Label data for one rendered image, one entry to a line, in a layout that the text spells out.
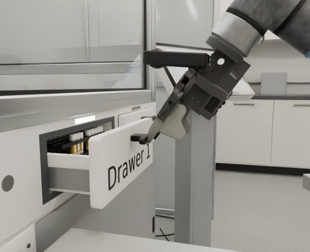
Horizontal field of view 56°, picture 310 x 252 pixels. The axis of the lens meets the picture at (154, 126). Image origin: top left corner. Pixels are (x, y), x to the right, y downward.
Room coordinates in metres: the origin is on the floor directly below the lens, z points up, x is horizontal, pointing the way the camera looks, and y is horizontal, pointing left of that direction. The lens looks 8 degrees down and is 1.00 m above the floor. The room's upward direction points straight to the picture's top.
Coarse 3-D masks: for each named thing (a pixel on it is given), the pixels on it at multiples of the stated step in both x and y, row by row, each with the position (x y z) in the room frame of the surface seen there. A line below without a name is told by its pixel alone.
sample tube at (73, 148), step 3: (69, 135) 0.54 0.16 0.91; (72, 135) 0.54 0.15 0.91; (75, 135) 0.54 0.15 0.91; (69, 138) 0.54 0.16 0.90; (72, 138) 0.54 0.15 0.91; (75, 138) 0.54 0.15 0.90; (75, 144) 0.54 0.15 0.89; (72, 147) 0.54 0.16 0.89; (75, 147) 0.54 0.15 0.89; (72, 150) 0.54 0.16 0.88; (75, 150) 0.54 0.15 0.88; (72, 153) 0.54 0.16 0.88; (75, 153) 0.54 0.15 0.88
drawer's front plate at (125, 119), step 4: (148, 108) 0.97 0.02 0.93; (152, 108) 0.99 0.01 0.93; (132, 112) 0.82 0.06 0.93; (136, 112) 0.83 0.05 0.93; (140, 112) 0.87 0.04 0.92; (144, 112) 0.90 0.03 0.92; (148, 112) 0.95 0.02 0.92; (152, 112) 0.99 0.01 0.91; (120, 116) 0.74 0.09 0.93; (124, 116) 0.74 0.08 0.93; (128, 116) 0.77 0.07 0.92; (132, 116) 0.80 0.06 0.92; (136, 116) 0.83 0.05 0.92; (140, 116) 0.87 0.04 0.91; (120, 120) 0.74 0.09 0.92; (124, 120) 0.74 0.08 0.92; (128, 120) 0.77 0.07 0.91; (132, 120) 0.80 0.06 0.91; (136, 120) 0.83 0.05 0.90; (120, 124) 0.74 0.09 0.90; (124, 124) 0.74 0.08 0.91
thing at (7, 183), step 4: (8, 176) 0.37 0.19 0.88; (12, 176) 0.38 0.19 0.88; (4, 180) 0.37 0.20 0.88; (8, 180) 0.37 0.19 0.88; (12, 180) 0.38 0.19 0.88; (4, 184) 0.37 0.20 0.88; (8, 184) 0.37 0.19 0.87; (12, 184) 0.38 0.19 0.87; (4, 188) 0.36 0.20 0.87; (8, 188) 0.37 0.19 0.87
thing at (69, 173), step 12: (48, 156) 0.46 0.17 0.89; (60, 156) 0.45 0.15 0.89; (72, 156) 0.45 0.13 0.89; (84, 156) 0.44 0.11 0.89; (48, 168) 0.46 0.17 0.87; (60, 168) 0.45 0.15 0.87; (72, 168) 0.45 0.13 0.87; (84, 168) 0.44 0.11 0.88; (60, 180) 0.45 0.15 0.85; (72, 180) 0.44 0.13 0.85; (84, 180) 0.44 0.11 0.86; (84, 192) 0.44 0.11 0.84
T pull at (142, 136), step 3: (132, 135) 0.54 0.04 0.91; (135, 135) 0.54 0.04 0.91; (138, 135) 0.54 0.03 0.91; (141, 135) 0.54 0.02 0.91; (144, 135) 0.53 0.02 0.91; (147, 135) 0.53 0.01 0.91; (132, 138) 0.54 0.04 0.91; (135, 138) 0.54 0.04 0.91; (138, 138) 0.54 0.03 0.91; (141, 138) 0.51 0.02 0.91; (144, 138) 0.51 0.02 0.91; (147, 138) 0.52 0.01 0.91; (153, 138) 0.57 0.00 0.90; (141, 141) 0.51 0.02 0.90; (144, 141) 0.51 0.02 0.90; (147, 141) 0.52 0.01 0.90
